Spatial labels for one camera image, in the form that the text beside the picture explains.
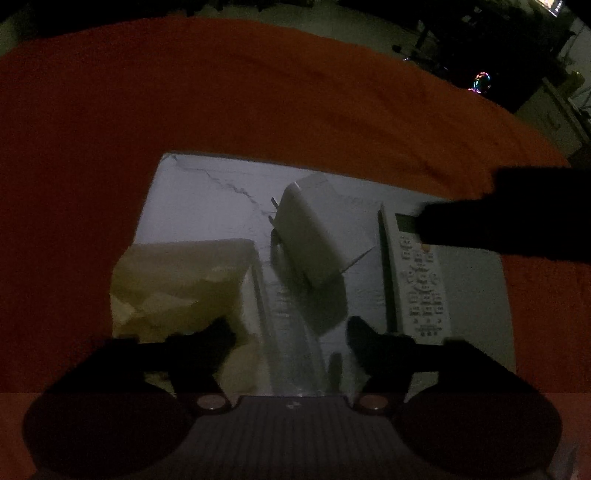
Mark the white paper board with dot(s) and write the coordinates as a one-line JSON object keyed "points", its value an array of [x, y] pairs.
{"points": [[207, 203]]}

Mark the colourful glowing light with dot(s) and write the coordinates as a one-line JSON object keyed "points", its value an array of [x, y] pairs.
{"points": [[481, 83]]}

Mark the office chair base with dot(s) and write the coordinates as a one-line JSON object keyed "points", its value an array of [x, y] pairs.
{"points": [[415, 44]]}

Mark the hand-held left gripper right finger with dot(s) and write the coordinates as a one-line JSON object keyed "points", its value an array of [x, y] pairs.
{"points": [[364, 332]]}

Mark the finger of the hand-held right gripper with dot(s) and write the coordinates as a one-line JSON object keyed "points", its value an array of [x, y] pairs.
{"points": [[457, 226]]}

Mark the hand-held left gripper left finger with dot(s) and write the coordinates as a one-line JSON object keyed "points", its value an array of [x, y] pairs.
{"points": [[214, 334]]}

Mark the white remote control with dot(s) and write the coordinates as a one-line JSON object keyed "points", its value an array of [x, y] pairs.
{"points": [[422, 290]]}

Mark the clear plastic strip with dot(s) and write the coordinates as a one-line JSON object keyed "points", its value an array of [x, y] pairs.
{"points": [[288, 332]]}

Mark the orange blanket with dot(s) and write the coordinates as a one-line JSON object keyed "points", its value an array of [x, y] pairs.
{"points": [[231, 92]]}

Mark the white power adapter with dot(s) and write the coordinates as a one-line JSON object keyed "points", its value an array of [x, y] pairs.
{"points": [[314, 230]]}

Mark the white cabinet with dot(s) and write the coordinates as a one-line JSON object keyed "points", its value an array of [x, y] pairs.
{"points": [[551, 115]]}

